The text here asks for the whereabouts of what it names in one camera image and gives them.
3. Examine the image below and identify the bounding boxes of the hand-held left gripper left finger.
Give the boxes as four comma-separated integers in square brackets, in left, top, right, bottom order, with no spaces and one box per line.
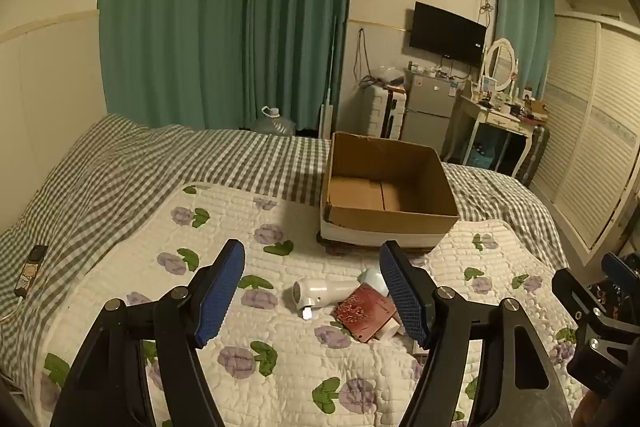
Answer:
[50,238,247,427]

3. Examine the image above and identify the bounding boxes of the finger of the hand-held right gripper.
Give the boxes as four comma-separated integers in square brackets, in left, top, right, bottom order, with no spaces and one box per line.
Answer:
[601,252,640,296]
[551,268,640,343]

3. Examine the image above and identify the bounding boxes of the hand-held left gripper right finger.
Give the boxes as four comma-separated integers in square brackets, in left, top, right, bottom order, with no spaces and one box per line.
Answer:
[378,241,573,427]

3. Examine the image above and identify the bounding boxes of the small white box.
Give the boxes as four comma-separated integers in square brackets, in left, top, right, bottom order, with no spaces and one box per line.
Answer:
[358,269,390,296]

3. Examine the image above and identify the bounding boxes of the red patterned box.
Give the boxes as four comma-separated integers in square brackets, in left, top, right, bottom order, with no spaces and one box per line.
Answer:
[334,284,402,343]

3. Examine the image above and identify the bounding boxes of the white hair dryer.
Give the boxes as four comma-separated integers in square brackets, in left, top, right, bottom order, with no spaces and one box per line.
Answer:
[291,277,373,320]

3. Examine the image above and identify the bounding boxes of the cardboard box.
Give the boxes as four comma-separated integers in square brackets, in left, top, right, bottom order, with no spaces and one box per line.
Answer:
[319,131,460,253]

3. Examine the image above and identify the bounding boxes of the white floral quilt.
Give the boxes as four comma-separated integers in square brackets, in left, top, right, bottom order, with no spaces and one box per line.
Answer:
[40,182,588,427]

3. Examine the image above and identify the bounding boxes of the white louvered wardrobe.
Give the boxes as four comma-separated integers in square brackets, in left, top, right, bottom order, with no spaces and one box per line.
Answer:
[530,12,640,253]

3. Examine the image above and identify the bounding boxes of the grey checked bedsheet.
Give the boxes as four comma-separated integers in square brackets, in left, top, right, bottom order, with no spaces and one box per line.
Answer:
[0,113,568,408]

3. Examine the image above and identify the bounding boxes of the clear water jug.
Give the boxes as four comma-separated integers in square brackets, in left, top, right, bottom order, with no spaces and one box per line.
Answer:
[250,106,296,136]

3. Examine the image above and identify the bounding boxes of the white brick-pattern cabinet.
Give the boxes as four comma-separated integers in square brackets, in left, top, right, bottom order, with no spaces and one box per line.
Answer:
[367,84,406,140]

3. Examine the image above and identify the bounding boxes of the grey small fridge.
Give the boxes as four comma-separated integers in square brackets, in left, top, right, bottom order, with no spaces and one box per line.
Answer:
[400,73,457,152]

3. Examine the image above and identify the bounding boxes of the dark handheld device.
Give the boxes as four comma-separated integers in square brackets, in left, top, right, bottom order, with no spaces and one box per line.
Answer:
[15,245,49,299]

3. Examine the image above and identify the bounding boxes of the white dressing table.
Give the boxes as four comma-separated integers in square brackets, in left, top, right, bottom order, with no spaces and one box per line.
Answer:
[442,94,538,180]

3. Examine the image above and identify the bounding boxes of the white leaning pole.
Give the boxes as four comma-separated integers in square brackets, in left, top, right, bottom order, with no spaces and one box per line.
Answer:
[320,17,341,138]

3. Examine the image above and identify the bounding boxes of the white oval vanity mirror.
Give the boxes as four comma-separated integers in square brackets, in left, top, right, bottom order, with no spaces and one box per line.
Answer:
[481,38,518,94]

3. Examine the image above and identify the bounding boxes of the narrow green curtain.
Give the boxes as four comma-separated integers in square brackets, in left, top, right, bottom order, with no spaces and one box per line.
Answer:
[495,0,556,100]

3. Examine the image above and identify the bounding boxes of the wide green curtain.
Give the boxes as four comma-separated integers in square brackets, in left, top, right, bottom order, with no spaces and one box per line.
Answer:
[100,0,356,131]

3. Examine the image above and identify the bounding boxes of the hanging wall cable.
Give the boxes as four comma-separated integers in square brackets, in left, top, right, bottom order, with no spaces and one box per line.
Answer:
[353,27,372,86]

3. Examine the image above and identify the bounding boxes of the black wall television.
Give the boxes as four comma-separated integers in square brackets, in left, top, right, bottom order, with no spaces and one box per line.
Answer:
[409,2,488,68]

